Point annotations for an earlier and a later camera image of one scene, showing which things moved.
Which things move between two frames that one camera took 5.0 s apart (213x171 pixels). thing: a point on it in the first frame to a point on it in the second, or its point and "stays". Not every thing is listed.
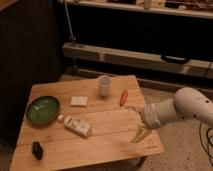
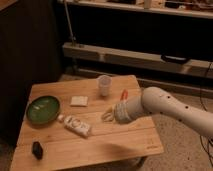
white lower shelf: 144,60 stays
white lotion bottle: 76,125 stays
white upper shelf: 195,8 stays
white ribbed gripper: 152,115 to 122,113
